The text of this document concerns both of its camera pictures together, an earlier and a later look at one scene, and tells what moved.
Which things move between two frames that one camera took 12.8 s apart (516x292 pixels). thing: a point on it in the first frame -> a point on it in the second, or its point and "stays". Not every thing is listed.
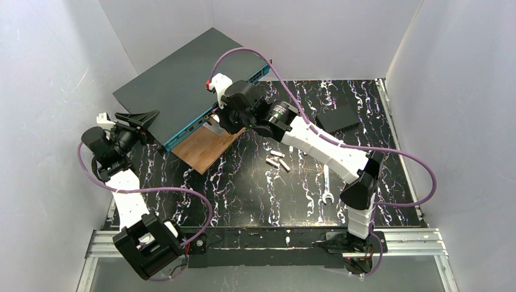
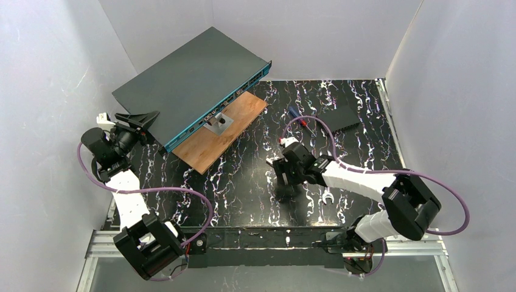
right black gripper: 225,119 -> 286,169
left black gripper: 137,131 stays
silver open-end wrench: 327,194 stays
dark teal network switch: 176,87 stays
